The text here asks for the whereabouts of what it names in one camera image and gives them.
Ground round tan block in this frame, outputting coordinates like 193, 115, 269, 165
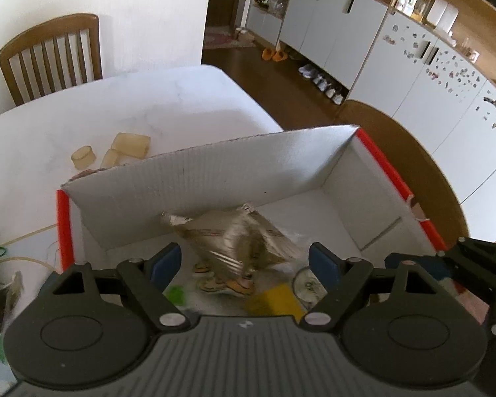
70, 146, 97, 170

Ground row of white sneakers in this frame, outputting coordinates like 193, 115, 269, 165
299, 64, 346, 105

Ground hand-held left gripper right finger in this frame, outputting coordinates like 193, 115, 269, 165
300, 242, 460, 333

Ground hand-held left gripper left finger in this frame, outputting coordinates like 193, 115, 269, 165
41, 244, 191, 332

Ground small tan block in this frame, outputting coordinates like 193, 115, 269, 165
100, 149, 121, 170

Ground orange slippers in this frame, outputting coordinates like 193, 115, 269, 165
261, 48, 288, 63

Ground red cardboard box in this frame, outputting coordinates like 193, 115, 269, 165
56, 123, 448, 323

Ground floor rug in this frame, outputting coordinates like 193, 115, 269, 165
202, 27, 257, 51

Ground wooden slat-back chair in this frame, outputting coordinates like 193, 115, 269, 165
0, 13, 104, 107

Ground silver foil snack packet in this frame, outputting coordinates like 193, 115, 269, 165
161, 203, 303, 279

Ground large tan block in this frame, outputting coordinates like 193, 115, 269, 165
110, 133, 151, 158

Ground sticker-covered white cabinet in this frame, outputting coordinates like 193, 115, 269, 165
348, 0, 496, 215

